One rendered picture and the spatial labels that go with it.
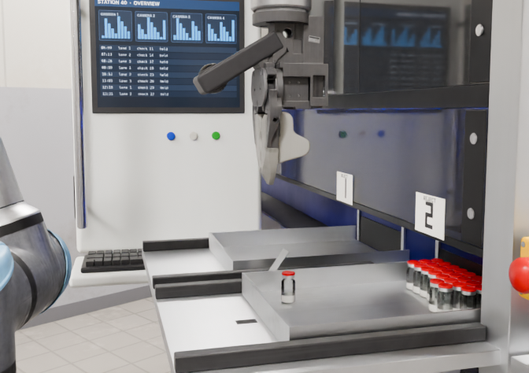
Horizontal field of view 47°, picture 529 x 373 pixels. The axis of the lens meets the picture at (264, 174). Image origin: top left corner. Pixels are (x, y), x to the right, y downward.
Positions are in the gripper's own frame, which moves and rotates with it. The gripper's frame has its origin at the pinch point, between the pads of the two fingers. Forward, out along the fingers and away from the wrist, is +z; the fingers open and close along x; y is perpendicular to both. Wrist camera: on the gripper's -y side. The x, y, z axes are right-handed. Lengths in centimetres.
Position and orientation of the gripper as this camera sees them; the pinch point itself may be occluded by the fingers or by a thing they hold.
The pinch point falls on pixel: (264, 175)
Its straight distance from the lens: 77.6
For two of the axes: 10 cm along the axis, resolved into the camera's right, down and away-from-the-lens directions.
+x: -2.5, -1.0, 9.6
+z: 0.0, 9.9, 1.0
